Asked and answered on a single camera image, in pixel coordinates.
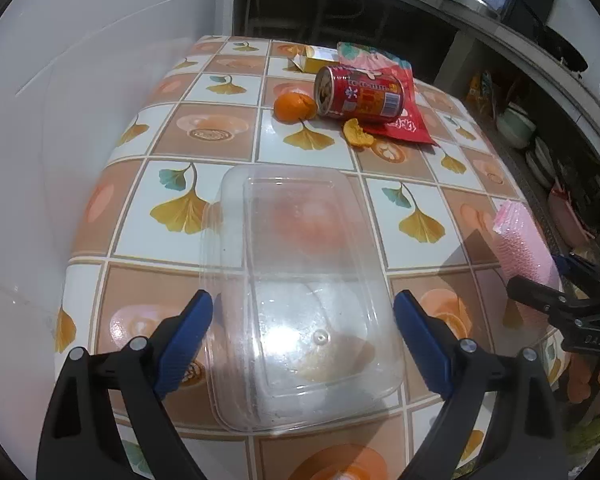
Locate metal pot lid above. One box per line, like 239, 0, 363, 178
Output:
447, 0, 501, 21

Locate green and white pot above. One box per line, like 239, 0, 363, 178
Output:
496, 105, 537, 150

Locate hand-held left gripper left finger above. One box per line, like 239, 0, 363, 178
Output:
36, 289, 215, 480

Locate pink bubble wrap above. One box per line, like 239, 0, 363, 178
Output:
492, 200, 563, 293

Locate orange peel piece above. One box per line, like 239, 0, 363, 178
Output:
342, 118, 376, 150

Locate stack of white plates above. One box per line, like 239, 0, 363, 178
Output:
525, 137, 556, 188

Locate concrete kitchen counter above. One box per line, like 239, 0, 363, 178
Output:
225, 0, 600, 186

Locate pink plastic bowl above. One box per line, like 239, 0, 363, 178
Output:
547, 187, 588, 246

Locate red drink can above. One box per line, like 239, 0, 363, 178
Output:
314, 64, 406, 123

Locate yellow snack bag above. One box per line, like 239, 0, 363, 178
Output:
467, 72, 496, 116

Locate black wok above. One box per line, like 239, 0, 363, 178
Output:
545, 35, 588, 73

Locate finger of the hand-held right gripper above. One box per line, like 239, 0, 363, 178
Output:
552, 252, 600, 292
506, 275, 586, 322

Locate red snack bag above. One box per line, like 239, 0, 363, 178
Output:
336, 41, 438, 147

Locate mandarin orange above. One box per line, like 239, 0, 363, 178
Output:
273, 92, 318, 123

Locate white and yellow carton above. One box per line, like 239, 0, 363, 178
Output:
286, 45, 341, 75

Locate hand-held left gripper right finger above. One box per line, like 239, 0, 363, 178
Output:
392, 289, 571, 480

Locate person's right hand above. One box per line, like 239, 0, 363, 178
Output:
565, 354, 600, 407

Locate clear plastic container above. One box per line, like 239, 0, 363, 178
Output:
200, 165, 406, 433

